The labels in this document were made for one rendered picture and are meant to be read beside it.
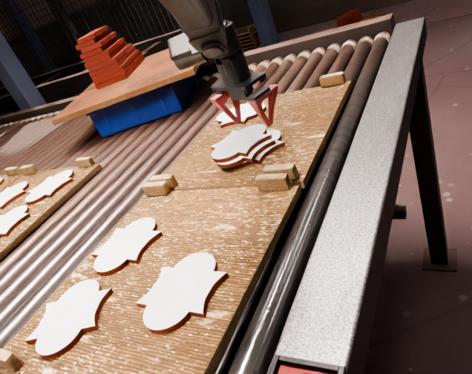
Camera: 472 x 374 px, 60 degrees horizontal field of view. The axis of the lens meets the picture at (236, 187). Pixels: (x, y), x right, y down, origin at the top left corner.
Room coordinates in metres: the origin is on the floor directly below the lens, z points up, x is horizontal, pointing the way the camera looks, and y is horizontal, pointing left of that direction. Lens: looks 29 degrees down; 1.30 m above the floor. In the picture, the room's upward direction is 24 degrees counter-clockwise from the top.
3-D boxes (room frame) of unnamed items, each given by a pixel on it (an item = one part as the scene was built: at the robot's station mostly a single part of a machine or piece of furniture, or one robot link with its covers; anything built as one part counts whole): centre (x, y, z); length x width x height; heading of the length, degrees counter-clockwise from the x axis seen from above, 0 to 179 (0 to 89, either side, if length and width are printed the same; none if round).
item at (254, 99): (0.77, -0.11, 1.02); 0.07 x 0.07 x 0.09; 31
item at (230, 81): (0.80, -0.09, 1.10); 0.10 x 0.07 x 0.07; 31
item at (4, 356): (0.45, 0.39, 0.95); 0.06 x 0.02 x 0.03; 52
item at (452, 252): (1.13, -0.62, 0.43); 0.12 x 0.12 x 0.85; 53
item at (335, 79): (0.93, -0.31, 0.95); 0.06 x 0.02 x 0.03; 53
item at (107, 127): (1.46, 0.16, 0.97); 0.31 x 0.31 x 0.10; 75
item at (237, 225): (0.52, 0.16, 0.93); 0.41 x 0.35 x 0.02; 142
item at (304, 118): (0.85, -0.09, 0.93); 0.41 x 0.35 x 0.02; 143
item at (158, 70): (1.53, 0.15, 1.03); 0.50 x 0.50 x 0.02; 75
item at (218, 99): (0.83, -0.07, 1.02); 0.07 x 0.07 x 0.09; 31
